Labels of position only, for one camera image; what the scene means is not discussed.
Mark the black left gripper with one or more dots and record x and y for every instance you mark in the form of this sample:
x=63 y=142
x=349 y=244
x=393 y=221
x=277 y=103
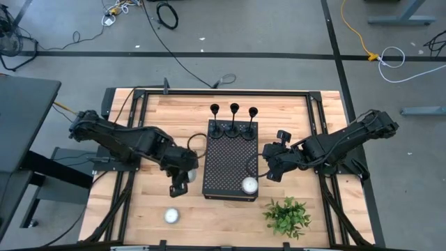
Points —
x=177 y=162

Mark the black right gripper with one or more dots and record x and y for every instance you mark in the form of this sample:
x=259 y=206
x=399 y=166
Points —
x=289 y=157

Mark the white candle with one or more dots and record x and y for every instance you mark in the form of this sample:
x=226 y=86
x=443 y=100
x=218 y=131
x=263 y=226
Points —
x=250 y=185
x=171 y=215
x=192 y=176

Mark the black candle stick holder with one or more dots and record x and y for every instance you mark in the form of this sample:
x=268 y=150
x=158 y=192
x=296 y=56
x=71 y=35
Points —
x=248 y=134
x=216 y=133
x=232 y=132

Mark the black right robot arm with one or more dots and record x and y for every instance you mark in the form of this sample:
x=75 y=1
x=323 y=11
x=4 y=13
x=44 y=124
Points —
x=348 y=137

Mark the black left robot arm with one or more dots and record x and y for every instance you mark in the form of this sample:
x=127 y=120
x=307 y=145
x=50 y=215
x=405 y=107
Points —
x=115 y=137

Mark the black perforated metal shelf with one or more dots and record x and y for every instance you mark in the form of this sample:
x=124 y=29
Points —
x=226 y=164

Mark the green artificial plant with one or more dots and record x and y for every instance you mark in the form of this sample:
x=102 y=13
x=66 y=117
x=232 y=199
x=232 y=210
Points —
x=287 y=218

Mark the dark grey desk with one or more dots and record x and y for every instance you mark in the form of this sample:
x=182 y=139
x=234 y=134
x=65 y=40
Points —
x=24 y=115

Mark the blue-grey floor bar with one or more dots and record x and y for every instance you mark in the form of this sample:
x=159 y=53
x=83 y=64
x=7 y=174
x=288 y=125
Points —
x=423 y=111

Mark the grey table leg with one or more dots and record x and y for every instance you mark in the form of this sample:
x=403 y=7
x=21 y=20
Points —
x=400 y=20

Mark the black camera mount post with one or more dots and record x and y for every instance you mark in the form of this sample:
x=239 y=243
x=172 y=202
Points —
x=166 y=86

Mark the black aluminium table frame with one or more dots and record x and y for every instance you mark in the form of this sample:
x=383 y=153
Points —
x=226 y=92

